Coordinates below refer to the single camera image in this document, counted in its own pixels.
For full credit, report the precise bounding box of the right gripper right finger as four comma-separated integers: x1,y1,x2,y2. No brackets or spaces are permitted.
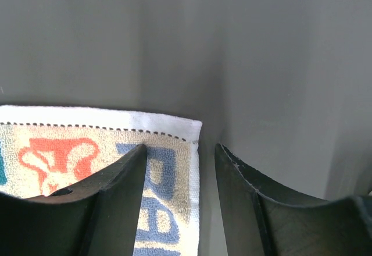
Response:
214,144,371,255

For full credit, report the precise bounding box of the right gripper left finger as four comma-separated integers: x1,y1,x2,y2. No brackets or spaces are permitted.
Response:
1,144,147,255

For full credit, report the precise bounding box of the beige rabbit letter towel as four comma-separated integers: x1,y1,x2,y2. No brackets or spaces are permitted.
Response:
1,105,202,255

